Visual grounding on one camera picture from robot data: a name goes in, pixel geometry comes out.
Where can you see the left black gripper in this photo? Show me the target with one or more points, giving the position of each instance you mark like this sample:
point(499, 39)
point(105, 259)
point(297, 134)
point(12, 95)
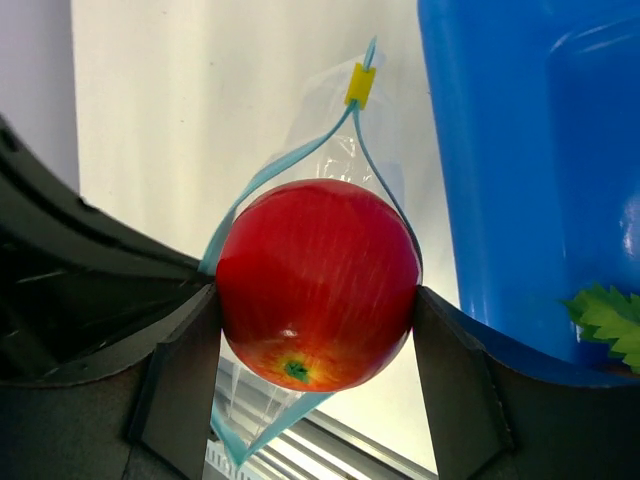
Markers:
point(73, 279)

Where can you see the clear zip top bag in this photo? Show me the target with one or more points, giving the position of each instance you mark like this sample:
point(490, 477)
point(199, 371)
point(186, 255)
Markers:
point(285, 406)

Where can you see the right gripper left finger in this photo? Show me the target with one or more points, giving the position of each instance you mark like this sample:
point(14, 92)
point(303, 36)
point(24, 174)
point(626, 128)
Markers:
point(138, 409)

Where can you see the orange carrot with leaves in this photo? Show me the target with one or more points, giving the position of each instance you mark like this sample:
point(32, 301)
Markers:
point(609, 317)

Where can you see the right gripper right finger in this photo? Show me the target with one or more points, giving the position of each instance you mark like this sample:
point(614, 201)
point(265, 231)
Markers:
point(498, 409)

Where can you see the blue plastic bin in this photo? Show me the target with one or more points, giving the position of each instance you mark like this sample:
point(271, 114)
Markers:
point(536, 107)

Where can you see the aluminium mounting rail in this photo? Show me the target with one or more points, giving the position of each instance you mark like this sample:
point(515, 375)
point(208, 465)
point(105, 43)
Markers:
point(316, 448)

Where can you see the red apple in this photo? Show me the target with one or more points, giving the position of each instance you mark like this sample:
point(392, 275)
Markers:
point(317, 281)

